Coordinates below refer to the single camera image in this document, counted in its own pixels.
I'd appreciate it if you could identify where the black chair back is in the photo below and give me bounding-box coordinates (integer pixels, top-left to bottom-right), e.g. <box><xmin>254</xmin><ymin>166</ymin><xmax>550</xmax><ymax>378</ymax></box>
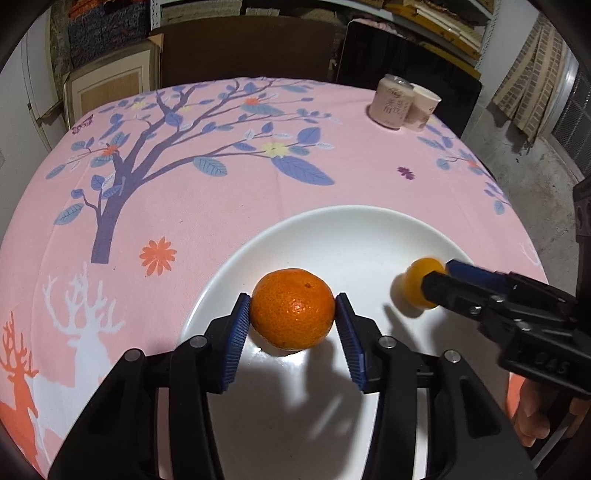
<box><xmin>335</xmin><ymin>21</ymin><xmax>482</xmax><ymax>136</ymax></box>

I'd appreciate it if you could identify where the metal shelf with boxes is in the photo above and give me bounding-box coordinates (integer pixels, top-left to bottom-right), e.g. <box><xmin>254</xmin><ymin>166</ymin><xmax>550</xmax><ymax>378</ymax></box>
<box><xmin>151</xmin><ymin>0</ymin><xmax>505</xmax><ymax>70</ymax></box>

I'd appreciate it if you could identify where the pink deer print tablecloth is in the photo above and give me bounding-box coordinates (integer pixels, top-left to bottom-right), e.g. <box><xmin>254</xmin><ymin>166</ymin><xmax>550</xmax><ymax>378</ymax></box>
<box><xmin>1</xmin><ymin>79</ymin><xmax>544</xmax><ymax>474</ymax></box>

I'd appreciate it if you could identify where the orange-yellow tomato front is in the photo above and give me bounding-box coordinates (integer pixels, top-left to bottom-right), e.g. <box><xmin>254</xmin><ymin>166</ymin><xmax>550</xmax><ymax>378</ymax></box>
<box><xmin>402</xmin><ymin>257</ymin><xmax>447</xmax><ymax>310</ymax></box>

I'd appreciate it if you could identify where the pink paper cup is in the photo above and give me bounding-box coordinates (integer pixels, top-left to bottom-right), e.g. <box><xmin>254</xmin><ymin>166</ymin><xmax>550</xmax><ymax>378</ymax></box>
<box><xmin>404</xmin><ymin>83</ymin><xmax>442</xmax><ymax>131</ymax></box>

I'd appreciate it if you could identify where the barred window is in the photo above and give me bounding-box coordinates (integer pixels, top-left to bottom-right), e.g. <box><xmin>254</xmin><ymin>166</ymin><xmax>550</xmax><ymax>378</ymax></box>
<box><xmin>549</xmin><ymin>55</ymin><xmax>590</xmax><ymax>180</ymax></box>

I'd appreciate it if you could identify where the framed picture leaning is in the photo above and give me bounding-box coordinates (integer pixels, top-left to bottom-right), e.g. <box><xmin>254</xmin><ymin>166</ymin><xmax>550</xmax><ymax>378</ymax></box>
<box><xmin>63</xmin><ymin>34</ymin><xmax>164</xmax><ymax>128</ymax></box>

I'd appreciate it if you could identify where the large orange tangerine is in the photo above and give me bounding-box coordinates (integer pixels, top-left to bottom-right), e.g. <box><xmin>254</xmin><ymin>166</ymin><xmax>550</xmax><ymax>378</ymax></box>
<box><xmin>249</xmin><ymin>268</ymin><xmax>335</xmax><ymax>351</ymax></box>

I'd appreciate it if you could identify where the person's hand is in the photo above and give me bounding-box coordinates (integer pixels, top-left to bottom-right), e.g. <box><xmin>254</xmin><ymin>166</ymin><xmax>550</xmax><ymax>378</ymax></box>
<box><xmin>512</xmin><ymin>380</ymin><xmax>590</xmax><ymax>447</ymax></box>

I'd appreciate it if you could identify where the dark wooden chair back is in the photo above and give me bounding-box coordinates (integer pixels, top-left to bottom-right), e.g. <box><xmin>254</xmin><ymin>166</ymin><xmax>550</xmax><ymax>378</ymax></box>
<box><xmin>152</xmin><ymin>16</ymin><xmax>337</xmax><ymax>87</ymax></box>

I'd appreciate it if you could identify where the stacked fabric boxes left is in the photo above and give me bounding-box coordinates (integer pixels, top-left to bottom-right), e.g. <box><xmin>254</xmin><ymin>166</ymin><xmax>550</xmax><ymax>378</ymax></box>
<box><xmin>49</xmin><ymin>1</ymin><xmax>150</xmax><ymax>60</ymax></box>

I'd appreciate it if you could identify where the white oval plate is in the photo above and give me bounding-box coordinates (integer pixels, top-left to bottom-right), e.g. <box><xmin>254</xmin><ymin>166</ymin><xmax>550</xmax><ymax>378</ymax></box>
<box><xmin>181</xmin><ymin>205</ymin><xmax>508</xmax><ymax>479</ymax></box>

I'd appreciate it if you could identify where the beige patterned curtain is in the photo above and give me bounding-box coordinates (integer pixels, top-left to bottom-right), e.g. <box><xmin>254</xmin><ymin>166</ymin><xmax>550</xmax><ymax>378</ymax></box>
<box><xmin>492</xmin><ymin>13</ymin><xmax>567</xmax><ymax>144</ymax></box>

